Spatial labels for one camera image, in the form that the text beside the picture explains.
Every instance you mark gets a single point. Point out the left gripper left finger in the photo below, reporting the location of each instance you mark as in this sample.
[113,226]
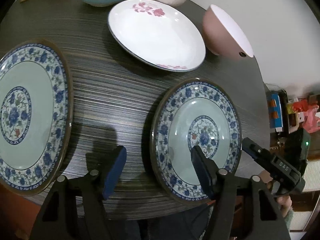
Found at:
[112,172]

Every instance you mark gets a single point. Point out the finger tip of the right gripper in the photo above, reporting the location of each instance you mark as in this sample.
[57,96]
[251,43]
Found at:
[251,148]

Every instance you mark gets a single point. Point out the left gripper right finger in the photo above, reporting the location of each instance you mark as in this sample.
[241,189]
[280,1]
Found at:
[206,170]

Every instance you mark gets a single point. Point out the blue floral plate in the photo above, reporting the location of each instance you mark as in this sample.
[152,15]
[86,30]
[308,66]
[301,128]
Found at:
[37,104]
[196,112]

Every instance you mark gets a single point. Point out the pink bowl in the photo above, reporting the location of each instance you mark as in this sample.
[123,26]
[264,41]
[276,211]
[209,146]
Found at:
[223,36]

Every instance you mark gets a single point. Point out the white plate pink flowers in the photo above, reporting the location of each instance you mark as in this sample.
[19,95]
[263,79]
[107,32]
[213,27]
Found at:
[157,34]

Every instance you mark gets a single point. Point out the right hand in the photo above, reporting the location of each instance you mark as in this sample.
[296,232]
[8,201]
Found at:
[284,202]

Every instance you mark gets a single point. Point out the blue box on floor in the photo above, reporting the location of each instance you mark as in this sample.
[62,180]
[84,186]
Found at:
[275,112]

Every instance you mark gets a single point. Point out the red pink bags clutter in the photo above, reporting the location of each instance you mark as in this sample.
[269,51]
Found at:
[304,113]

